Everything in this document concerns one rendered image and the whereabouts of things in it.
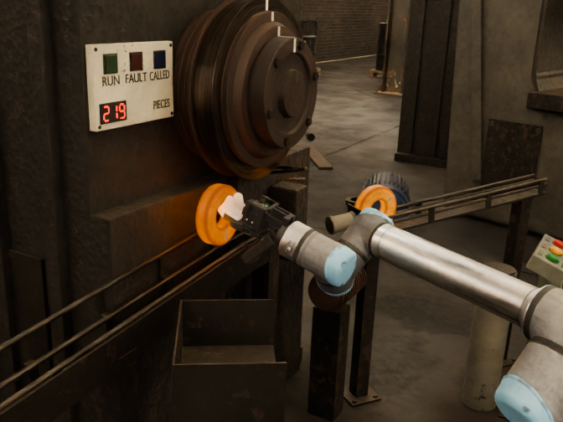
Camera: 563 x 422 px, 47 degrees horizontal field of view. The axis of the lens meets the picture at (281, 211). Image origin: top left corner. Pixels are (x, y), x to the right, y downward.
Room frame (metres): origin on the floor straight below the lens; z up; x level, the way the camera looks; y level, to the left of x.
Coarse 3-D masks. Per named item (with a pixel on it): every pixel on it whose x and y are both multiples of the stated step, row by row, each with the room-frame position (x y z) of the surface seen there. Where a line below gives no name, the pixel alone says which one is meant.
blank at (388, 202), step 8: (368, 192) 1.99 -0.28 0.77; (376, 192) 2.00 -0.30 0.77; (384, 192) 2.02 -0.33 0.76; (392, 192) 2.04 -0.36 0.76; (360, 200) 1.99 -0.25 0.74; (368, 200) 1.99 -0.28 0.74; (376, 200) 2.00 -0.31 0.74; (384, 200) 2.02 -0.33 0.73; (392, 200) 2.04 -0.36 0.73; (360, 208) 1.97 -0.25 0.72; (384, 208) 2.04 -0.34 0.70; (392, 208) 2.04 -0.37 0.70
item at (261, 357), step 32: (192, 320) 1.26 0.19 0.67; (224, 320) 1.27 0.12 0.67; (256, 320) 1.28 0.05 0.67; (192, 352) 1.24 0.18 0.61; (224, 352) 1.25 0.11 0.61; (256, 352) 1.25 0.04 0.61; (192, 384) 1.01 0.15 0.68; (224, 384) 1.01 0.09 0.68; (256, 384) 1.02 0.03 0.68; (192, 416) 1.01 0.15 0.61; (224, 416) 1.01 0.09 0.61; (256, 416) 1.02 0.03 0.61
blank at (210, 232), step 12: (204, 192) 1.51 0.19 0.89; (216, 192) 1.51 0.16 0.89; (228, 192) 1.55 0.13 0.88; (204, 204) 1.48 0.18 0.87; (216, 204) 1.51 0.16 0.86; (204, 216) 1.47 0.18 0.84; (204, 228) 1.47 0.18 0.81; (216, 228) 1.50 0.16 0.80; (228, 228) 1.55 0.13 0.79; (204, 240) 1.49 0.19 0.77; (216, 240) 1.50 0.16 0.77; (228, 240) 1.55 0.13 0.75
